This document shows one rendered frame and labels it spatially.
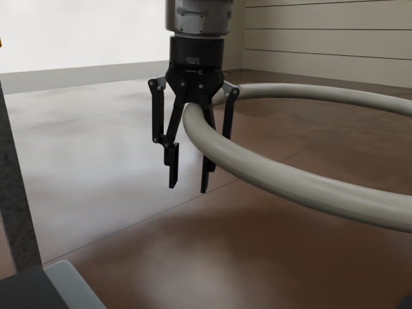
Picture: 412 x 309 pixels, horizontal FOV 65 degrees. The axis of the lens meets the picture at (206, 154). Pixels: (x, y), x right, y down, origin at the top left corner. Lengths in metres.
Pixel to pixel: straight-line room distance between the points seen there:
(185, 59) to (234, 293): 1.20
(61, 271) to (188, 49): 0.30
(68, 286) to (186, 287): 1.16
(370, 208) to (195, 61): 0.27
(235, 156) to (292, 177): 0.06
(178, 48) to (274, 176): 0.23
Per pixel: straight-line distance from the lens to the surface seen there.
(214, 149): 0.34
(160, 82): 0.49
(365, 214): 0.29
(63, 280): 0.41
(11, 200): 1.20
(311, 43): 7.90
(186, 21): 0.43
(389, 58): 7.27
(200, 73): 0.47
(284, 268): 1.66
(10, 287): 0.34
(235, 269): 1.62
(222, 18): 0.44
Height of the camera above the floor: 1.05
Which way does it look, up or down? 21 degrees down
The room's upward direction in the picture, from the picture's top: straight up
